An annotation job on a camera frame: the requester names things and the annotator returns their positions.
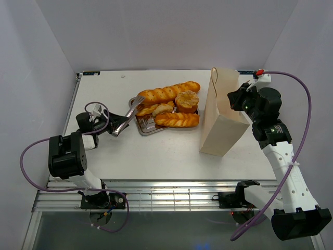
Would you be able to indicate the twisted fake bread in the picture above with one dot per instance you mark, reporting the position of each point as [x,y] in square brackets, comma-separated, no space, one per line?
[177,120]
[148,109]

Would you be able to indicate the aluminium frame rail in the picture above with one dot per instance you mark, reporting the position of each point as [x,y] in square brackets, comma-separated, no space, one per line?
[147,196]

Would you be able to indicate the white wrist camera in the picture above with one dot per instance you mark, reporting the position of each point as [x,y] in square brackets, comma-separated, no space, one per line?
[264,80]
[97,110]

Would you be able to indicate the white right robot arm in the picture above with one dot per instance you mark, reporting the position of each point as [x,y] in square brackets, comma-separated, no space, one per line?
[297,214]

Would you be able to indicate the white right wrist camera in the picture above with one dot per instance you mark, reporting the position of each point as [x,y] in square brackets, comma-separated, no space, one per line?
[264,80]

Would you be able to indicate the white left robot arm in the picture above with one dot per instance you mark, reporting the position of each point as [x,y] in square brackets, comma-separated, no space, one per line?
[67,159]

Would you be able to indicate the round sesame fake bread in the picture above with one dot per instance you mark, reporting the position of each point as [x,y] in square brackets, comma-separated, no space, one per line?
[187,102]

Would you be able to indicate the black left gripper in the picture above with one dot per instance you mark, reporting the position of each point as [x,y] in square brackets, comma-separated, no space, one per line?
[114,121]

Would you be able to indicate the long fake baguette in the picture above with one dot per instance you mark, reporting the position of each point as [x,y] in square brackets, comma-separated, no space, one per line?
[168,93]

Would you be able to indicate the twisted fake bread middle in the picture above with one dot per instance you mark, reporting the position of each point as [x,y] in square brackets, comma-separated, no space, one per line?
[148,109]

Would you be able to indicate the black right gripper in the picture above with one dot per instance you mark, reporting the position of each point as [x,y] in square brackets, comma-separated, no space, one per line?
[235,97]

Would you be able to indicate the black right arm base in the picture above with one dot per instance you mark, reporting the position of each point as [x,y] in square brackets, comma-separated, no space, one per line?
[228,200]

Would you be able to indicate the twisted fake bread front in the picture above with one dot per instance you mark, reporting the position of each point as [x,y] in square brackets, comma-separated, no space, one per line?
[177,120]

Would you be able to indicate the cream paper bag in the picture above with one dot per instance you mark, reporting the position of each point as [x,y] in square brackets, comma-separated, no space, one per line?
[222,127]

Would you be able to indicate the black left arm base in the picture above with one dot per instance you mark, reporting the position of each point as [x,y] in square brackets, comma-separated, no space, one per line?
[103,200]

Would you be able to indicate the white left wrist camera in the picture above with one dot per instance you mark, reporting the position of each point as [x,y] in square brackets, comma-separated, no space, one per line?
[97,110]

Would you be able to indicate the pale shell fake bread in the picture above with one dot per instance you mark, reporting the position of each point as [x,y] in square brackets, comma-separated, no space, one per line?
[162,108]

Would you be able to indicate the silver metal tray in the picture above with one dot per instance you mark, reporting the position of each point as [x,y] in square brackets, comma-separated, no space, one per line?
[147,126]

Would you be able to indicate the silver metal tongs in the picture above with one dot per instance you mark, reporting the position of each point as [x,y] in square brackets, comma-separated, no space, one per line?
[134,103]

